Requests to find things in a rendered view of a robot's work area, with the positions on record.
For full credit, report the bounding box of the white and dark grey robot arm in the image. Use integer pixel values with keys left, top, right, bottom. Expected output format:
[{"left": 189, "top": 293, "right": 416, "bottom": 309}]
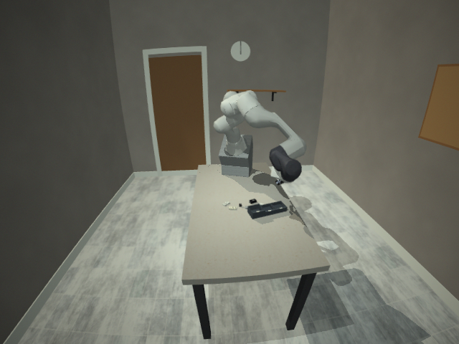
[{"left": 214, "top": 90, "right": 307, "bottom": 183}]

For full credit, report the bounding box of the dark grey rack of bins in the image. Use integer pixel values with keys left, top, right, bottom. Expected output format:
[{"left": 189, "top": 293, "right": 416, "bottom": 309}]
[{"left": 247, "top": 201, "right": 287, "bottom": 219}]

